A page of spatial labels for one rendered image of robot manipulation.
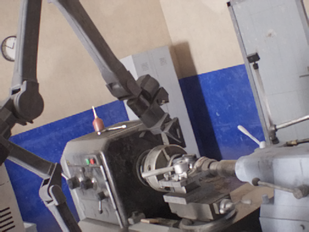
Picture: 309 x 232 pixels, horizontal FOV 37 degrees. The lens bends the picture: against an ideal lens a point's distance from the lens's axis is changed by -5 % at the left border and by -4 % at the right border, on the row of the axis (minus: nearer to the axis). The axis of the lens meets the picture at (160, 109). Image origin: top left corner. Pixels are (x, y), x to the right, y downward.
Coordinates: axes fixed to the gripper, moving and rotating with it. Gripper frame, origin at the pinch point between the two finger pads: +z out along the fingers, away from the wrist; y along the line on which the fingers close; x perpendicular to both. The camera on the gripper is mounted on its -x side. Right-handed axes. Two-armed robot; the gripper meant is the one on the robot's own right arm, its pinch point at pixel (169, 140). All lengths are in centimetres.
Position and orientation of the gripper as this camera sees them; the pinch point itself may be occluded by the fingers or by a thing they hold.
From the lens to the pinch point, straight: 155.3
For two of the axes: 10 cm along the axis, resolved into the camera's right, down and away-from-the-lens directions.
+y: -6.9, 1.4, 7.1
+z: 5.8, 6.9, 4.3
